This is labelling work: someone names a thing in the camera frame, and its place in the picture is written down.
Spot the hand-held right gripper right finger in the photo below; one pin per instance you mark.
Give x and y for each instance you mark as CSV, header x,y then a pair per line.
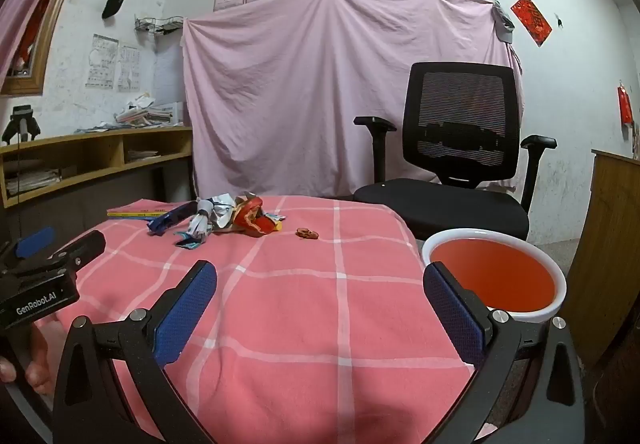
x,y
457,324

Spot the black gripper stand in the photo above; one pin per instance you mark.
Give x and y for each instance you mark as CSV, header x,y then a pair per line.
x,y
21,123

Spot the small brown scrap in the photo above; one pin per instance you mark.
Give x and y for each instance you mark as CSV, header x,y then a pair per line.
x,y
306,233

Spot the wooden wall shelf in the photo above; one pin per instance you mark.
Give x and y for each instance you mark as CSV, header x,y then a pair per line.
x,y
100,136

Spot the red wrapper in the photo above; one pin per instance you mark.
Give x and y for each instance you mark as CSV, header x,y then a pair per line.
x,y
255,219

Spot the pink hanging sheet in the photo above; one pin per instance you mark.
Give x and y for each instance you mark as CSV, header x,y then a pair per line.
x,y
300,98

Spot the thin yellow-edged book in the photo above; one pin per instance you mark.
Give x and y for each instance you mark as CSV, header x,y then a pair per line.
x,y
135,211

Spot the stack of papers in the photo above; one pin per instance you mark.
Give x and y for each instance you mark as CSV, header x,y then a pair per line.
x,y
32,180

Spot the wooden window frame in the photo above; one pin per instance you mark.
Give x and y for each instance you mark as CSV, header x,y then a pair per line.
x,y
47,31

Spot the black hanging wall object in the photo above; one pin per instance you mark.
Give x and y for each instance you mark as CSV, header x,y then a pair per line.
x,y
112,3

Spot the pink plaid tablecloth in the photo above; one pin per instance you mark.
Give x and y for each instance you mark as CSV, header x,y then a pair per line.
x,y
300,299

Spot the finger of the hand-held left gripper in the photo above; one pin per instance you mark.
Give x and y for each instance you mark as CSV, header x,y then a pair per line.
x,y
36,240
82,246

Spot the red paper wall decoration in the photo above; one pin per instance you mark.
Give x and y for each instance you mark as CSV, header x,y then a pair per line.
x,y
531,19

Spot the white and blue wrapper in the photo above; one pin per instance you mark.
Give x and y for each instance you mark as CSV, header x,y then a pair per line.
x,y
199,226

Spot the grey tape patch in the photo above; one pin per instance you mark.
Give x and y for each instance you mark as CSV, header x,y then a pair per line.
x,y
504,21

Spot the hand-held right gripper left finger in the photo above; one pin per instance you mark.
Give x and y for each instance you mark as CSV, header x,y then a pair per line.
x,y
182,314

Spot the black office chair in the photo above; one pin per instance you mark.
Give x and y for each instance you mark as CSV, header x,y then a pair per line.
x,y
460,123

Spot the pile of newspapers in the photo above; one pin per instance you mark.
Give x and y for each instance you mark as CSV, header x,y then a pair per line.
x,y
137,113

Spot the person's left hand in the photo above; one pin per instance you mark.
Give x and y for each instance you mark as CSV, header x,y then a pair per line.
x,y
39,369

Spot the red hanging ornament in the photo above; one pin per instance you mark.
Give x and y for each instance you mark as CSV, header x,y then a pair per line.
x,y
625,106

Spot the paper wall calendar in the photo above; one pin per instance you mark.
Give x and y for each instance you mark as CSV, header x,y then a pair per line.
x,y
101,61
128,68

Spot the silver wrapper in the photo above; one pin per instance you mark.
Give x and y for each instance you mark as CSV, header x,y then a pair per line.
x,y
222,211

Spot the dark blue wrapper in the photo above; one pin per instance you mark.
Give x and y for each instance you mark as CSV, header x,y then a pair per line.
x,y
167,220

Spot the wooden cabinet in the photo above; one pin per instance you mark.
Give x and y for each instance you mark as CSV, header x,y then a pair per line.
x,y
607,234

